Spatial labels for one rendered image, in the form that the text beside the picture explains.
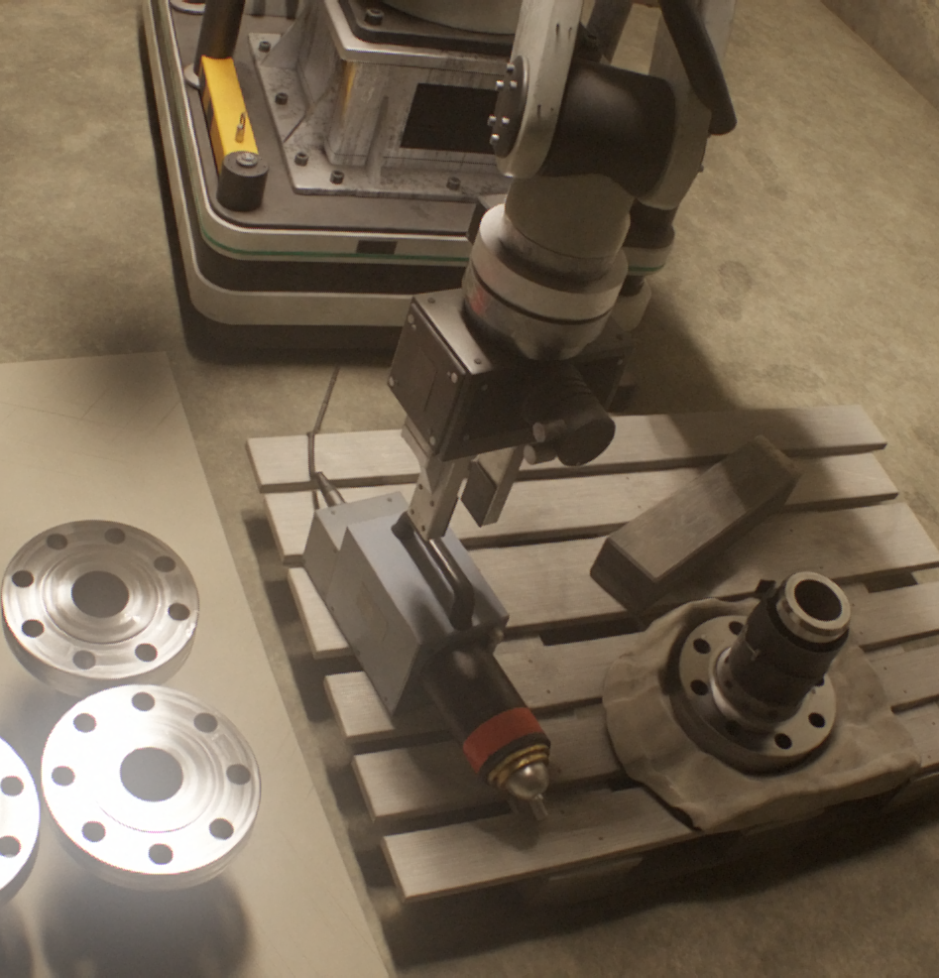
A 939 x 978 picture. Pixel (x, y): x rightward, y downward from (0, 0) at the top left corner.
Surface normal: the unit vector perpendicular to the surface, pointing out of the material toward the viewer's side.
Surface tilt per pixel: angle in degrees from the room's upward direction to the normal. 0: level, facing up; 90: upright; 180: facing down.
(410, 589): 0
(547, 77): 64
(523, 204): 59
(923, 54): 90
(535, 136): 80
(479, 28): 90
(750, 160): 0
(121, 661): 0
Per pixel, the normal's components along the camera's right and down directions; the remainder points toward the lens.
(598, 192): 0.13, 0.71
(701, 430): 0.26, -0.69
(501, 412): 0.49, 0.69
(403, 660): -0.83, 0.18
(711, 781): -0.06, -0.18
